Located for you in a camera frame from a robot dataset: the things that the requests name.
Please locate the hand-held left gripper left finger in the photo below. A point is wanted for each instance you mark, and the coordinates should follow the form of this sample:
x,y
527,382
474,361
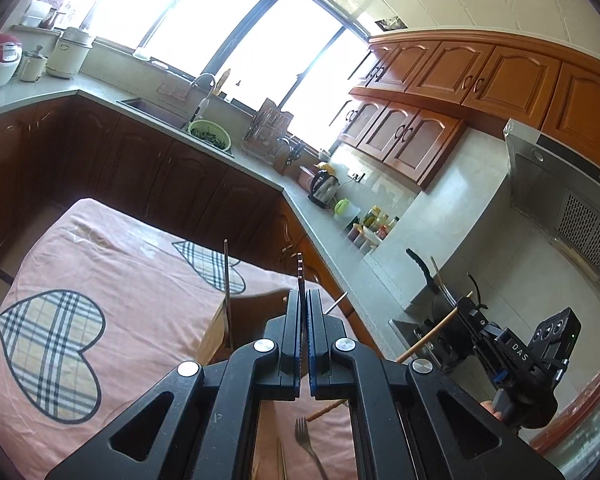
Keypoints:
x,y
296,370

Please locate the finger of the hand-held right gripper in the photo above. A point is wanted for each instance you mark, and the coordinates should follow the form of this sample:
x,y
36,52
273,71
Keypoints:
x,y
472,317

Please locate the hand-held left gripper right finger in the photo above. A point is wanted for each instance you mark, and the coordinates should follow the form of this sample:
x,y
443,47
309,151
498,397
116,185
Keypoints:
x,y
312,370

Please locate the wooden chopstick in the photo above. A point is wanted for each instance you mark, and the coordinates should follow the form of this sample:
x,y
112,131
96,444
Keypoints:
x,y
425,337
325,411

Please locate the metal fork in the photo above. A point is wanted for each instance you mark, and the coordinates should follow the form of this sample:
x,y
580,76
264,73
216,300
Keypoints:
x,y
304,437

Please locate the metal chopstick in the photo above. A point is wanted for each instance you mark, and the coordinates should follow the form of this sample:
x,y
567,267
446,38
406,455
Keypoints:
x,y
336,303
227,285
300,275

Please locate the wooden utensil holder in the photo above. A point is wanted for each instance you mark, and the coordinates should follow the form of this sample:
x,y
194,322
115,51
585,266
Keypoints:
x,y
214,335

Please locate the person's right hand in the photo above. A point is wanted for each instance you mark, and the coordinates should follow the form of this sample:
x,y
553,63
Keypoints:
x,y
492,410

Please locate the black wok with lid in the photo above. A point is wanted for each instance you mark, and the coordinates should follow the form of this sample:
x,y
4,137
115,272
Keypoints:
x,y
422,272

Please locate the gas stove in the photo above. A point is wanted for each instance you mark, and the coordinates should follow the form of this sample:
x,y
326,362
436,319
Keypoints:
x,y
402,330

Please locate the red curved band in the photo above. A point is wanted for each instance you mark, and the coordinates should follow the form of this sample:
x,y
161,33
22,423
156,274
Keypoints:
x,y
570,410

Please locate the grey kitchen countertop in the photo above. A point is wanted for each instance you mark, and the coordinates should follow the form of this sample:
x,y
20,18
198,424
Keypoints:
x,y
330,245

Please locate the group of condiment bottles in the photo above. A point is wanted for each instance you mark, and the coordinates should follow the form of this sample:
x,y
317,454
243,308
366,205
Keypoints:
x,y
375,222

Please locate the white box container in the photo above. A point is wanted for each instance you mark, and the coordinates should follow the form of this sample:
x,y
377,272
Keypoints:
x,y
351,219

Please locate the steel range hood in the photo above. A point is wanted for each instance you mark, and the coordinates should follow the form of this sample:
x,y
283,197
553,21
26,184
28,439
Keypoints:
x,y
540,175

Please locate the green cup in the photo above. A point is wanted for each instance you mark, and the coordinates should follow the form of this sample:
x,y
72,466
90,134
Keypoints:
x,y
341,206

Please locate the steel electric kettle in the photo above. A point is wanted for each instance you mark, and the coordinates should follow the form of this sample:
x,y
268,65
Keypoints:
x,y
322,190

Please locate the pink heart-print tablecloth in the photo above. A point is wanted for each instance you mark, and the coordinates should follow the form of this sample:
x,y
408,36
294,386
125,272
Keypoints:
x,y
130,285

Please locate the pink container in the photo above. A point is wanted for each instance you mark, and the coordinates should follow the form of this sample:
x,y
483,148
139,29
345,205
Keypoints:
x,y
306,179

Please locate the knife block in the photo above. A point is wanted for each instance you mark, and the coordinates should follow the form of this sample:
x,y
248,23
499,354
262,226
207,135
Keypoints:
x,y
290,155

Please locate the wooden upper cabinets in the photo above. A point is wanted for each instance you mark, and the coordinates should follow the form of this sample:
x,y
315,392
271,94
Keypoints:
x,y
480,75

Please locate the dish rack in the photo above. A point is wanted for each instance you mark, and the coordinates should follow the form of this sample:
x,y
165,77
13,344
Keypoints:
x,y
267,127

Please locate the dark wooden lower cabinets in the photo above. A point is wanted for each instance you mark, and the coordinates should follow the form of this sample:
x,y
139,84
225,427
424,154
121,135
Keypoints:
x,y
155,170

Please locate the green colander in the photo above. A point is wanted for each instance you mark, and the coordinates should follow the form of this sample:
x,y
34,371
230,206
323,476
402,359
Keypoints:
x,y
207,135

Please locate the kitchen sink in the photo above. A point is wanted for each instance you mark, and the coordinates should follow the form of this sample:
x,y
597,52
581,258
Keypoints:
x,y
150,108

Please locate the ceiling vent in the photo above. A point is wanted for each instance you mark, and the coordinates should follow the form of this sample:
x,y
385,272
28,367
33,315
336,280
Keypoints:
x,y
390,23

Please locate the curved metal faucet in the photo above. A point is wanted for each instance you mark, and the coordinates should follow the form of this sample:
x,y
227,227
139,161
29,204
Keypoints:
x,y
202,77

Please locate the large kitchen window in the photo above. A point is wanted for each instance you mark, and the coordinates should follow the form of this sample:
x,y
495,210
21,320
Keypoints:
x,y
190,25

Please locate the tall white cooker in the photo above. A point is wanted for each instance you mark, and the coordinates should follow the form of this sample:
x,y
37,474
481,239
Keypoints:
x,y
69,55

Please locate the small white pot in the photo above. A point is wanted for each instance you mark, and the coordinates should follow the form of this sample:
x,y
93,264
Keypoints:
x,y
31,67

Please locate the red and white rice cooker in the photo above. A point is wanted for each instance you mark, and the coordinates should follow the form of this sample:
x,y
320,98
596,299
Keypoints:
x,y
0,65

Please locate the white plastic container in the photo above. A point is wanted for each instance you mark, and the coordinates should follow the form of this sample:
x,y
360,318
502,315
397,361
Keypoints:
x,y
37,12

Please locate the wall outlet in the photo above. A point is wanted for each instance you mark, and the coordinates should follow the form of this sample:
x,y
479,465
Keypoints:
x,y
356,176

